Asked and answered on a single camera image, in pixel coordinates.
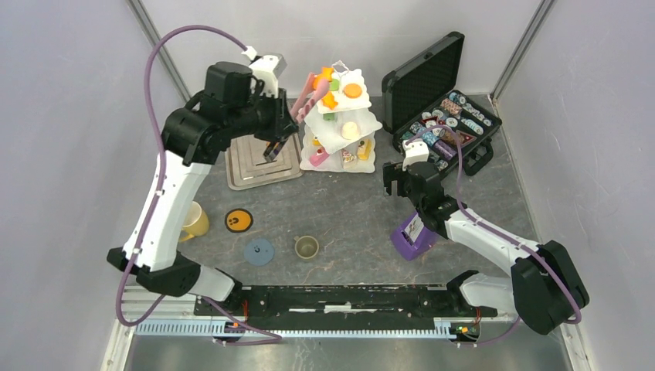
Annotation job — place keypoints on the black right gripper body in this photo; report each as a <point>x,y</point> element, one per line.
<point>394,171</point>

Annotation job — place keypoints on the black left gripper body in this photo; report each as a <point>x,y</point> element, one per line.
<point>265,117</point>

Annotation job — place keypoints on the yellow rectangular cake slice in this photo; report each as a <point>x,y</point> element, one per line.
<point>364,149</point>

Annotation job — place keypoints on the white sprinkle cake slice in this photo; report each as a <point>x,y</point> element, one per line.
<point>348,160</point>

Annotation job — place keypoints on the cream round cake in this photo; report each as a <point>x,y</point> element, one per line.
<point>350,131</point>

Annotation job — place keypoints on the white three-tier cake stand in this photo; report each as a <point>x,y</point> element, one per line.
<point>339,131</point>

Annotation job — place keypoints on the orange fish cookie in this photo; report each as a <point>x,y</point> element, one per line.
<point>324,75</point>
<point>328,101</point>

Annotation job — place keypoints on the pink layered cake slice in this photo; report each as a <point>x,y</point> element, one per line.
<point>318,157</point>

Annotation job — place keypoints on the green macaron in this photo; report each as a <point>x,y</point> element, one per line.
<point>335,86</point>

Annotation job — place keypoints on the orange macaron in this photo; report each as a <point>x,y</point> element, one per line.
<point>352,90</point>

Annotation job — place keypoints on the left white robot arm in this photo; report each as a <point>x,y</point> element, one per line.
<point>153,256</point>

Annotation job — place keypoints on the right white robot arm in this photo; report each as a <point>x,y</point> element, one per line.
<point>543,286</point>

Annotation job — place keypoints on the brown poker chip stack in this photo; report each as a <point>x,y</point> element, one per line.
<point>460,137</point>

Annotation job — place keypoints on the purple card shuffler box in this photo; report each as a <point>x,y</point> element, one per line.
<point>412,238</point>

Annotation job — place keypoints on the silver metal tray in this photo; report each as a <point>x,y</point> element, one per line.
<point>246,167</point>

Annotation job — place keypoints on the black poker chip case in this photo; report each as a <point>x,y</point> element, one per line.
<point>420,98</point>

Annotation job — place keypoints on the yellow smiley coaster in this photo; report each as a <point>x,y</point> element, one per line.
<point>238,220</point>

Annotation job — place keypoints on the olive green cup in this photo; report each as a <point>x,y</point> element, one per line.
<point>306,247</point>

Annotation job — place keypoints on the blue round coaster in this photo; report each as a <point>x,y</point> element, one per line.
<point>259,252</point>

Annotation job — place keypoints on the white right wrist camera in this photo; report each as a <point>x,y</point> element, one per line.
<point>414,151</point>

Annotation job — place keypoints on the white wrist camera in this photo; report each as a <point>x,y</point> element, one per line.
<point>267,68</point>
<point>414,151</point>

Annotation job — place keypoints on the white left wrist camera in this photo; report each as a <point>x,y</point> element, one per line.
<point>267,68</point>

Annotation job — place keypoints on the cream yellow-handled mug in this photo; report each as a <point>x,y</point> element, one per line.
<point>196,222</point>

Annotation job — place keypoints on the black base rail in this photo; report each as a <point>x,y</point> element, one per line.
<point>350,307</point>

